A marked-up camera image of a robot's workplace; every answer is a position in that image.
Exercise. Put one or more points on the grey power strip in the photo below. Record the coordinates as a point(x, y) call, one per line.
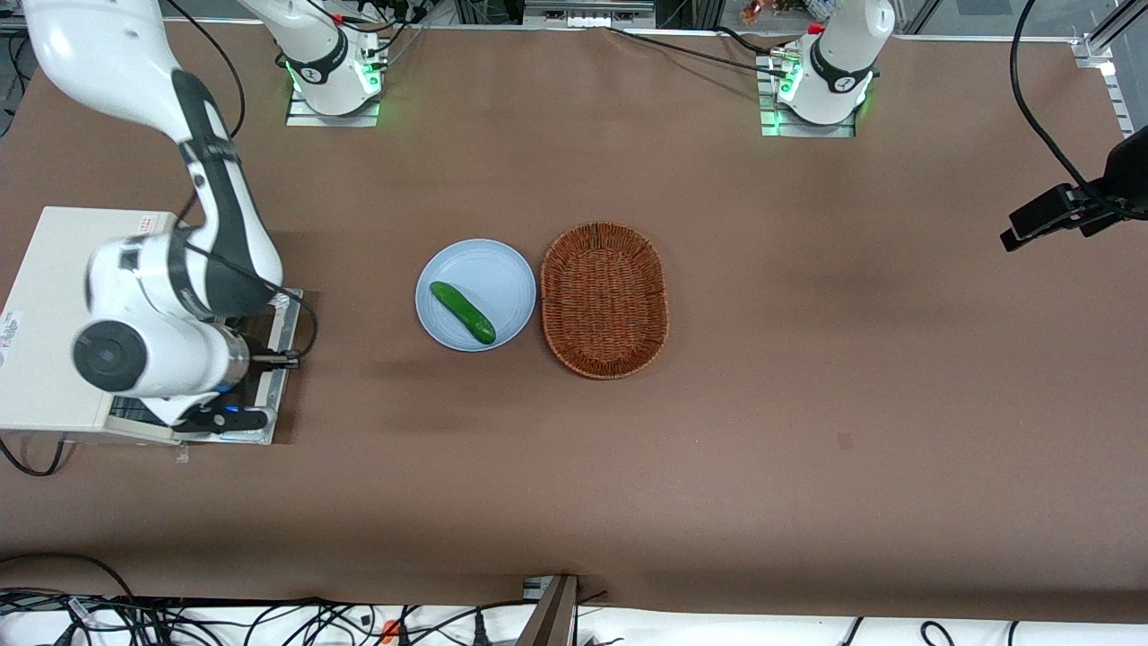
point(587, 13)

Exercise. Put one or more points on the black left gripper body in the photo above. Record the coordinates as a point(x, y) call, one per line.
point(1128, 172)

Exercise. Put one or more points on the light blue round plate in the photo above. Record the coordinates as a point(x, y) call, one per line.
point(493, 278)

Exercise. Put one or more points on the white toaster oven body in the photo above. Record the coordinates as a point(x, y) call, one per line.
point(45, 269)

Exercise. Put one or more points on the pink warning sticker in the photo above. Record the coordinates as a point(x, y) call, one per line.
point(145, 222)

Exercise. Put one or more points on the barcode label sticker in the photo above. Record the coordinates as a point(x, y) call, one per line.
point(9, 332)

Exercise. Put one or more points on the aluminium frame corner bracket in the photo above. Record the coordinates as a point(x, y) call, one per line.
point(1092, 52)

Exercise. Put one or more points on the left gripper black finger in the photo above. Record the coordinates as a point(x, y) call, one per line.
point(1105, 224)

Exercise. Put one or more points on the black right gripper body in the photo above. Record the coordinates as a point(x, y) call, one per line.
point(259, 345)

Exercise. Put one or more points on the grey camera stand post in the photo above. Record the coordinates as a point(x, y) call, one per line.
point(549, 619)

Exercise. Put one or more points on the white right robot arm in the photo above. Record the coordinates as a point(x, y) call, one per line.
point(99, 63)

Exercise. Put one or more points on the brown table cover sheet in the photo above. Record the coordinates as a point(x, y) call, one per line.
point(807, 449)

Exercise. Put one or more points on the green cucumber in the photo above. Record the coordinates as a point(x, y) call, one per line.
point(462, 312)

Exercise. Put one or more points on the brown wicker basket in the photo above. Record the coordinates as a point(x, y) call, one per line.
point(605, 301)

